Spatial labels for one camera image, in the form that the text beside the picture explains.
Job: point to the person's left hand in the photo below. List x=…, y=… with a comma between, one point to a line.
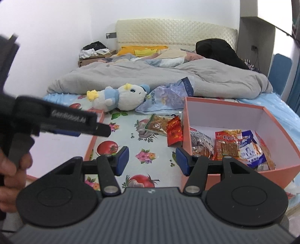
x=10, y=192

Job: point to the red gold snack packet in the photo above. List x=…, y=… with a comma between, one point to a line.
x=174, y=133

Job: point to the white cloth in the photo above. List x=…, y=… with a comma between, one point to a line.
x=86, y=54

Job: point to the cream padded headboard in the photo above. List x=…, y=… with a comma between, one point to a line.
x=175, y=32

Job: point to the yellow pillow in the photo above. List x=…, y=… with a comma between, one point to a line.
x=126, y=50

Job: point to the light blue bed sheet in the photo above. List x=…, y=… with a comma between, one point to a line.
x=276, y=105

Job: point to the white wall cabinet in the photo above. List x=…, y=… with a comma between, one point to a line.
x=274, y=14

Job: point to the clear packet of dark snacks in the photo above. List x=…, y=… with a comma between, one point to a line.
x=201, y=143

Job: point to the white blue plush toy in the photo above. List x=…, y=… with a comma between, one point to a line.
x=129, y=98

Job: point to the grey wall socket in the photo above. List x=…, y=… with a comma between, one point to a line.
x=111, y=35

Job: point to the fruit printed bed mat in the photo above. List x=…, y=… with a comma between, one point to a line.
x=131, y=145

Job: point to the grey duvet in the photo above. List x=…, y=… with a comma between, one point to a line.
x=140, y=75

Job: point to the translucent blue plastic bag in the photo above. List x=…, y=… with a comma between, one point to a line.
x=161, y=98

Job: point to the grey cabinet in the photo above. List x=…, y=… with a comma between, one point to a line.
x=248, y=35

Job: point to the deep pink cardboard box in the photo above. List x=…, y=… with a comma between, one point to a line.
x=222, y=115

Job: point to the checkered cloth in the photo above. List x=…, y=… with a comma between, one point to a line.
x=252, y=65

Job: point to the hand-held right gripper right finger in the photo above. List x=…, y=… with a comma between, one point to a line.
x=182, y=161

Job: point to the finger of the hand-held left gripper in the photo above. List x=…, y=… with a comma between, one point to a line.
x=103, y=130
x=68, y=133

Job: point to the brown nightstand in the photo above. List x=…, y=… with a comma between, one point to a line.
x=89, y=61

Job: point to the clear orange edged snack packet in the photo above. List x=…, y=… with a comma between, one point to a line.
x=267, y=154

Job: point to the black wall socket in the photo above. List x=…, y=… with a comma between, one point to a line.
x=254, y=47

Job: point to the black garment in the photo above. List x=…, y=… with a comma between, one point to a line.
x=93, y=45

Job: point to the black clothing heap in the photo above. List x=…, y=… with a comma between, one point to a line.
x=218, y=51

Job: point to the blue chair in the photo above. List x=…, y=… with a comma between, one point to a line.
x=280, y=72

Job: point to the shallow pink cardboard box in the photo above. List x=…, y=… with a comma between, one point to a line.
x=61, y=147

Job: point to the clear packet of orange snacks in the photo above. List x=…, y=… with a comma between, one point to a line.
x=157, y=124

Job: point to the white flat box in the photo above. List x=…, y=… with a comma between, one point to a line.
x=102, y=51

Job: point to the blue white snack packet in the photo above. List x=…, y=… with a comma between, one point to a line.
x=252, y=152

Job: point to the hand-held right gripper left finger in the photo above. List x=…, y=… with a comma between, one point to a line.
x=123, y=161

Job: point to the orange red snack packet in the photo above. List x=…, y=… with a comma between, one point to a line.
x=228, y=145

